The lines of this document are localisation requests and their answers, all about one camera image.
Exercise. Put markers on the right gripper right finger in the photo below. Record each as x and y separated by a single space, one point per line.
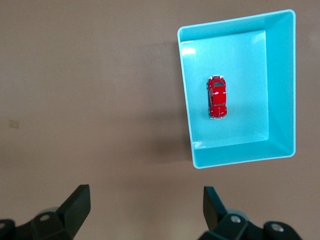
232 228

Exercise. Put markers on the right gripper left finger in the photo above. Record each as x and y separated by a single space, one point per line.
57 225

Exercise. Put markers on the red beetle toy car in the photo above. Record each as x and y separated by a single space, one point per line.
218 98

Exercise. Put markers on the blue plastic box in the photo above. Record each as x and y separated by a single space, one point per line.
245 125

